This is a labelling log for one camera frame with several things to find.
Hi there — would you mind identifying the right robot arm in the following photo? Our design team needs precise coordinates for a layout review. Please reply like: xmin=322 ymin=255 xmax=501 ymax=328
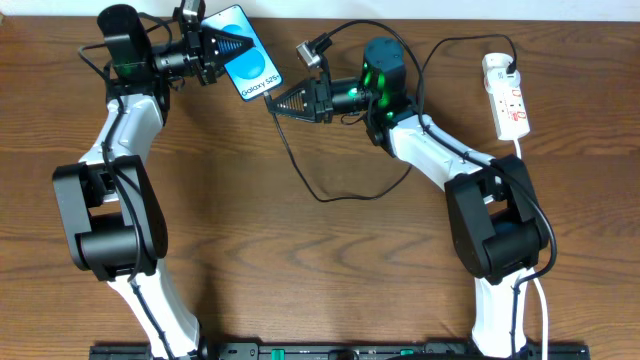
xmin=266 ymin=33 xmax=557 ymax=359

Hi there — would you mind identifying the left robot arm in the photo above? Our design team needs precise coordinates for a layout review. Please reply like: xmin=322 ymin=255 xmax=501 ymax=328
xmin=52 ymin=1 xmax=254 ymax=359

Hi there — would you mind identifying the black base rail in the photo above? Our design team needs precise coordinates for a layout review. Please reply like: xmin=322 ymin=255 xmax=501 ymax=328
xmin=88 ymin=341 xmax=591 ymax=360

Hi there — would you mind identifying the white charger plug adapter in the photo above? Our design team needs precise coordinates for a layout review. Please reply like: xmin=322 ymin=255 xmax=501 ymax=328
xmin=482 ymin=53 xmax=520 ymax=83

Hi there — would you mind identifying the blue Samsung smartphone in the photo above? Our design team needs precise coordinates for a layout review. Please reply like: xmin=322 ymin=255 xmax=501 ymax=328
xmin=202 ymin=4 xmax=283 ymax=101

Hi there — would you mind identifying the black charging cable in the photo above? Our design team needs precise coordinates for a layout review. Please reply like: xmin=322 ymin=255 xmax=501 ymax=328
xmin=262 ymin=33 xmax=519 ymax=204

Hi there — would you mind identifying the white power strip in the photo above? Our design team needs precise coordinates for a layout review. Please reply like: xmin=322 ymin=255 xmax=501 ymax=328
xmin=484 ymin=68 xmax=530 ymax=141

